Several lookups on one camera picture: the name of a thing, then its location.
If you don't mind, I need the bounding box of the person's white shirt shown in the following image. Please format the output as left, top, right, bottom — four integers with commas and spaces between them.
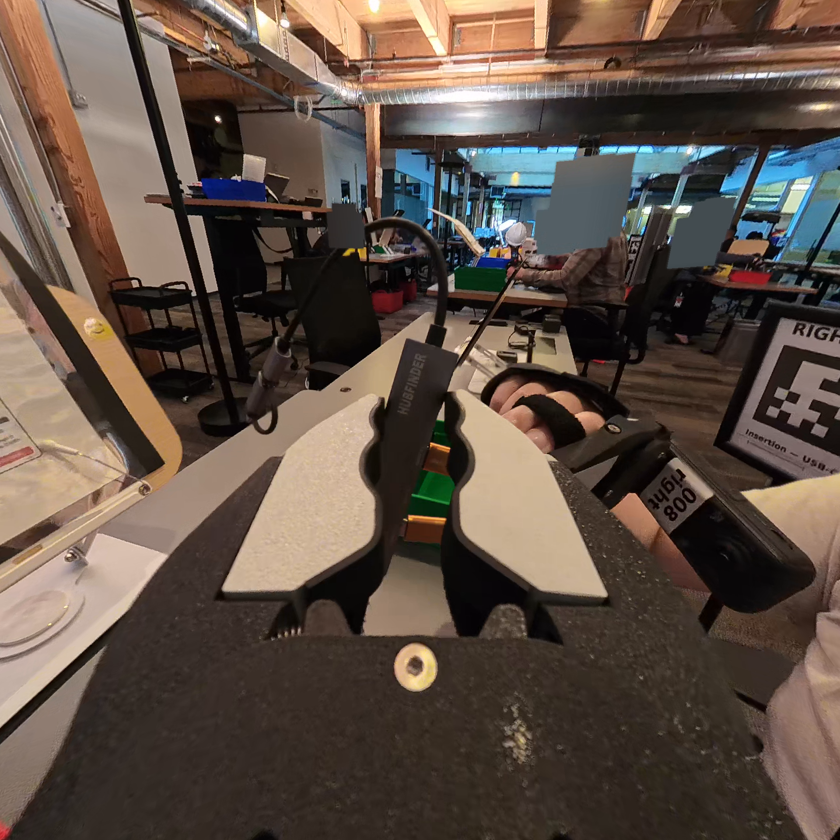
742, 472, 840, 840

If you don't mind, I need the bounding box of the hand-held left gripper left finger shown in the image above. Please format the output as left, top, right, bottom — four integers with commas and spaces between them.
220, 392, 397, 611

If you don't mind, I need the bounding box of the rectangular metal air duct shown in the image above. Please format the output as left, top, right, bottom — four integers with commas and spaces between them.
233, 5, 365, 105

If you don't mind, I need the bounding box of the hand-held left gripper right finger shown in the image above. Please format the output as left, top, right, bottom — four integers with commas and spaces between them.
441, 390, 610, 608

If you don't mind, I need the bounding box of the green storage bin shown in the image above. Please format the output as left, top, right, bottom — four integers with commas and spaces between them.
454, 266, 508, 293

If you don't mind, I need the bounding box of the black braided usb-c cable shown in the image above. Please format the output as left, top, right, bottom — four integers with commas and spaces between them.
244, 217, 454, 437

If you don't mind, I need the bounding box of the black pole stand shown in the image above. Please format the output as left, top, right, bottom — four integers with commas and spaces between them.
118, 0, 253, 437

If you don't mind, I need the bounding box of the dark grey usb hub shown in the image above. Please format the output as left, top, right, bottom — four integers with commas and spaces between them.
377, 338, 460, 559

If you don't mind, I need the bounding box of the silver round air duct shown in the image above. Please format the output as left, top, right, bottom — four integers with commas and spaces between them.
357, 64, 840, 107

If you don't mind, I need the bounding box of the person's right forearm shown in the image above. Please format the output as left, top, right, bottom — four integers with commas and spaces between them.
612, 492, 711, 593

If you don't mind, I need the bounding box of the black office chair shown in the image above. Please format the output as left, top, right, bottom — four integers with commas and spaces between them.
282, 252, 383, 389

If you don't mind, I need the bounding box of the person's right hand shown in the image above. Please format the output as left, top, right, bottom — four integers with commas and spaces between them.
489, 375, 605, 455

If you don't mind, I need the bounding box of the wooden standing desk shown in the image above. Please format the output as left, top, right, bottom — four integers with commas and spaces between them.
144, 193, 332, 383

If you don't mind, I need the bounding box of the thin black rod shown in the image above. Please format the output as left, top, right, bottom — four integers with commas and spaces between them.
456, 261, 527, 368

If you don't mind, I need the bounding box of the framed black-and-white tag sign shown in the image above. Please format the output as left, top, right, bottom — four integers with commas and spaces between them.
714, 302, 840, 483

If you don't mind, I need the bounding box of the blue plastic bin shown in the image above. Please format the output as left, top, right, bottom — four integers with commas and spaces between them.
200, 177, 267, 202

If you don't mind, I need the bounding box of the black utility cart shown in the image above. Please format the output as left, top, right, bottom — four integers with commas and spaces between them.
108, 277, 215, 403

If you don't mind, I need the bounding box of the wooden acrylic sign stand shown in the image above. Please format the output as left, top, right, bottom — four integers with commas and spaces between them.
0, 230, 185, 592

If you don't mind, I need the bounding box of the wooden work desk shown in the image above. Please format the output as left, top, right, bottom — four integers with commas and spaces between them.
427, 283, 569, 311

